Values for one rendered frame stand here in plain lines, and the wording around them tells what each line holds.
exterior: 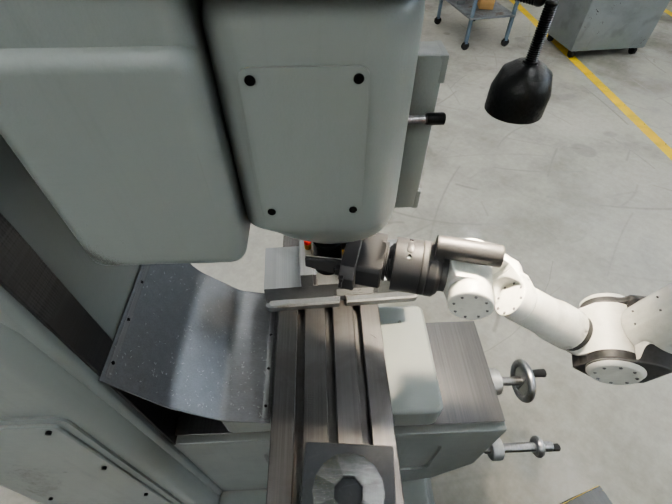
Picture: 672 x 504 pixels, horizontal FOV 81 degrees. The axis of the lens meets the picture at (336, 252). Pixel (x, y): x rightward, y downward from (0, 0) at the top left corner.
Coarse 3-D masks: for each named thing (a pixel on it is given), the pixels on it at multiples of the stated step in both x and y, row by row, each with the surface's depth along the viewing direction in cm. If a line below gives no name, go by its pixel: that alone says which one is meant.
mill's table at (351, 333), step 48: (288, 240) 103; (288, 336) 85; (336, 336) 85; (288, 384) 78; (336, 384) 78; (384, 384) 78; (288, 432) 72; (336, 432) 74; (384, 432) 72; (288, 480) 67
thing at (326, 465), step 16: (320, 448) 53; (336, 448) 53; (352, 448) 53; (368, 448) 53; (384, 448) 53; (304, 464) 52; (320, 464) 51; (336, 464) 50; (352, 464) 50; (368, 464) 50; (384, 464) 51; (304, 480) 50; (320, 480) 49; (336, 480) 49; (352, 480) 50; (368, 480) 49; (384, 480) 50; (304, 496) 49; (320, 496) 48; (336, 496) 49; (352, 496) 49; (368, 496) 48; (384, 496) 48
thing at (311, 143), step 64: (256, 0) 30; (320, 0) 30; (384, 0) 30; (256, 64) 32; (320, 64) 33; (384, 64) 33; (256, 128) 36; (320, 128) 37; (384, 128) 38; (256, 192) 43; (320, 192) 43; (384, 192) 44
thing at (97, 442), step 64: (0, 192) 45; (0, 256) 44; (64, 256) 55; (0, 320) 47; (64, 320) 54; (0, 384) 55; (64, 384) 58; (0, 448) 70; (64, 448) 72; (128, 448) 78
